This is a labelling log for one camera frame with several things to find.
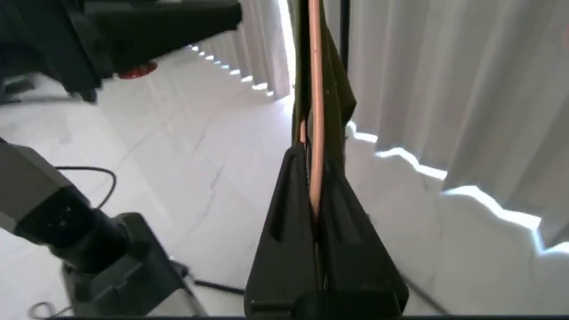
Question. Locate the pink clothes hanger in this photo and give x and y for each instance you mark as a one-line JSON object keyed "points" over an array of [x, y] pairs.
{"points": [[316, 89]]}

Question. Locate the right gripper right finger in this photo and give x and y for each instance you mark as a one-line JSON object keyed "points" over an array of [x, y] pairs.
{"points": [[355, 266]]}

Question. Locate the green shirt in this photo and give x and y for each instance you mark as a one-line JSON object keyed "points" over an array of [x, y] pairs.
{"points": [[338, 89]]}

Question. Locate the window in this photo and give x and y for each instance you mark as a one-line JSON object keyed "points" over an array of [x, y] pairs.
{"points": [[286, 44]]}

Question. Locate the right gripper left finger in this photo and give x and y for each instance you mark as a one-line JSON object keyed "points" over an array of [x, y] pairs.
{"points": [[284, 249]]}

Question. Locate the white curtain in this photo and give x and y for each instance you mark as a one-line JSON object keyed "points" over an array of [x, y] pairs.
{"points": [[258, 44], [444, 89]]}

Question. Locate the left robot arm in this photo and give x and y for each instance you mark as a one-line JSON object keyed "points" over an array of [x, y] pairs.
{"points": [[66, 222]]}

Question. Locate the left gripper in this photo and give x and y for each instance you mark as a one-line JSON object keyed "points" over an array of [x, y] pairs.
{"points": [[53, 35]]}

